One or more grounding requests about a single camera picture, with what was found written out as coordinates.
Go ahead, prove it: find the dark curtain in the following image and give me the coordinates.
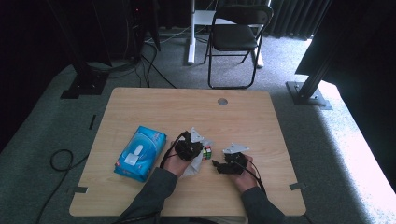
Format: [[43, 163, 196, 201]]
[[266, 0, 332, 41]]

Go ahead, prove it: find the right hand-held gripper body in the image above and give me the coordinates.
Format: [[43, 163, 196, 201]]
[[221, 142, 250, 175]]

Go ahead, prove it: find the person's right hand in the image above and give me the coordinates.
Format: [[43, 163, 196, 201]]
[[233, 154, 260, 194]]

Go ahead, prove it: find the black folding chair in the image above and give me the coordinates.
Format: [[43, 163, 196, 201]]
[[203, 4, 276, 91]]

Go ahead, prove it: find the white desk frame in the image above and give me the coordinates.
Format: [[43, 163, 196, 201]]
[[187, 0, 273, 69]]

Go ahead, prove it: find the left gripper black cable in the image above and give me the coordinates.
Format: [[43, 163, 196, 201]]
[[159, 132, 189, 170]]

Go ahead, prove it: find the white wet wipe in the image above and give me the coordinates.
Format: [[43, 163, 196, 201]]
[[181, 133, 215, 180]]

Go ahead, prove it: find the black metal stand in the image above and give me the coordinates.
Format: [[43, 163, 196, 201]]
[[285, 46, 333, 111], [46, 0, 110, 100]]

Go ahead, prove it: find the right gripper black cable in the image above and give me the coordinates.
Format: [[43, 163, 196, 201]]
[[235, 156, 268, 196]]

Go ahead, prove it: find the black floor cable bundle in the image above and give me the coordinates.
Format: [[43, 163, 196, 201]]
[[108, 27, 177, 90]]

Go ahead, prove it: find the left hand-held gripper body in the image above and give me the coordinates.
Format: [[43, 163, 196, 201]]
[[173, 126, 205, 162]]

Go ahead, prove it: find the black floor cable loop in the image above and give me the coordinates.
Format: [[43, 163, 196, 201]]
[[35, 148, 91, 224]]

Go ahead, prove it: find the blue wet wipes pack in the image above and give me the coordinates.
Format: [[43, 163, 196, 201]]
[[113, 125, 168, 183]]

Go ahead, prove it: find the multicoloured puzzle cube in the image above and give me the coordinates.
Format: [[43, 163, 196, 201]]
[[202, 145, 214, 161]]

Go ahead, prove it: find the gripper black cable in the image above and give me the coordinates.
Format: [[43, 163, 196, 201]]
[[159, 132, 189, 170], [235, 156, 268, 196]]

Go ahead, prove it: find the person's left hand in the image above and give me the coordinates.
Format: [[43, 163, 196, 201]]
[[162, 141, 191, 178]]

